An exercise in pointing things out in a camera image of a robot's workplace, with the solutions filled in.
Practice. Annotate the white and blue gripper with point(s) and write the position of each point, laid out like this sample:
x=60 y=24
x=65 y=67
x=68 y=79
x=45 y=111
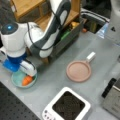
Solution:
x=17 y=61

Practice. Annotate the teal bowl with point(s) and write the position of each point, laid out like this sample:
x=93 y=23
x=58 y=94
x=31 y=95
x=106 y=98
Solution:
x=17 y=78

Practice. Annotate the pink pan with white handle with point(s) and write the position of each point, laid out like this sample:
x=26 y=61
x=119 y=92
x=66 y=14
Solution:
x=80 y=71

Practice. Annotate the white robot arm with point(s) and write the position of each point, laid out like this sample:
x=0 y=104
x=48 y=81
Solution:
x=17 y=37

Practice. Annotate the orange carrot toy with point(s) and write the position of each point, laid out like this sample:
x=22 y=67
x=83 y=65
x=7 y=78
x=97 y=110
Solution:
x=27 y=80

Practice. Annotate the green vegetable toy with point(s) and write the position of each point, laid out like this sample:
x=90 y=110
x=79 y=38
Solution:
x=64 y=35

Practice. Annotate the open grey drawer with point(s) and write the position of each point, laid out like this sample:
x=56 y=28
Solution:
x=62 y=44

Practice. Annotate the yellow toy in drawer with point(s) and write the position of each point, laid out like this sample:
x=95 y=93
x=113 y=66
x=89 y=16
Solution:
x=74 y=24

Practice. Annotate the white induction cooker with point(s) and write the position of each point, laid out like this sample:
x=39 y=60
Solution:
x=67 y=105

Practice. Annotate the silver toaster oven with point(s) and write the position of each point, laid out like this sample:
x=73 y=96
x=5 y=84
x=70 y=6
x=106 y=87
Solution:
x=111 y=97

